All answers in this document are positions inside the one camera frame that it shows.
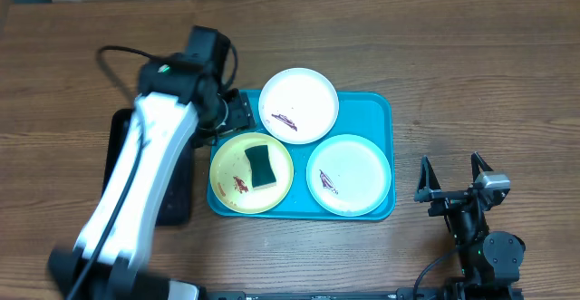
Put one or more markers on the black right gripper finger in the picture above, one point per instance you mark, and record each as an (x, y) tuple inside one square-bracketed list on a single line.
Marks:
[(478, 165), (428, 183)]

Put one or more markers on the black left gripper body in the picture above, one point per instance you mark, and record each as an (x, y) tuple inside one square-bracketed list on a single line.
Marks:
[(240, 113)]

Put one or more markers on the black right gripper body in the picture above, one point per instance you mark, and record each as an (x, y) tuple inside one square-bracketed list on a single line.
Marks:
[(448, 203)]

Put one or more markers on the white plate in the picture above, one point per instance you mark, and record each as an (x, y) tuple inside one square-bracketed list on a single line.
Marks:
[(298, 106)]

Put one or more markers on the yellow green plate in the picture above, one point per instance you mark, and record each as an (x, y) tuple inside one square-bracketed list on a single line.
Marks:
[(230, 174)]

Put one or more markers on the green pink sponge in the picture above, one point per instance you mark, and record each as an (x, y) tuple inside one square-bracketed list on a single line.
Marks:
[(262, 174)]

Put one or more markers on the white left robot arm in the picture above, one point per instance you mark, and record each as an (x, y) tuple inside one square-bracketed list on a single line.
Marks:
[(182, 99)]

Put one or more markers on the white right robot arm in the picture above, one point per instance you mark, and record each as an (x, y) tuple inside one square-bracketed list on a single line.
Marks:
[(489, 261)]

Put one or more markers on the teal serving tray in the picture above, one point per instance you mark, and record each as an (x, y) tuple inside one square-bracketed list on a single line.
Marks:
[(365, 114)]

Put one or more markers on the black water tray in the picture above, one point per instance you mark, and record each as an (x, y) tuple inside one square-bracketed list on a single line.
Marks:
[(175, 208)]

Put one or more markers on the light blue plate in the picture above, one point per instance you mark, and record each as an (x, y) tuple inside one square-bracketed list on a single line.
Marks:
[(349, 175)]

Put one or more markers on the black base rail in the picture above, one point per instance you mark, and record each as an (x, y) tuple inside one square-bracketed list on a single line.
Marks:
[(405, 293)]

